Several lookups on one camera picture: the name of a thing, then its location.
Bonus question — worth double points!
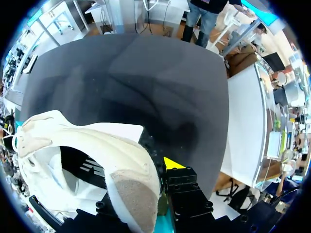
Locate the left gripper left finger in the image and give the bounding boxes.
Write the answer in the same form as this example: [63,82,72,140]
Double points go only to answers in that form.
[95,191,120,217]

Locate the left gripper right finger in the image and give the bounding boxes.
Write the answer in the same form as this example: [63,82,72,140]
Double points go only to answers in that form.
[161,157,216,230]

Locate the person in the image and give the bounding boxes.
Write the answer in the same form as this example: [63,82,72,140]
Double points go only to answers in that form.
[181,0,243,48]
[228,22,268,77]

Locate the white and beige shoe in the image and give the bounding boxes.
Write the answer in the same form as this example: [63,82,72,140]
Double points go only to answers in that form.
[13,110,162,233]

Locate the black insole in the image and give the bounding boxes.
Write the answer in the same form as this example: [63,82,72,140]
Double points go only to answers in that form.
[60,146,108,190]

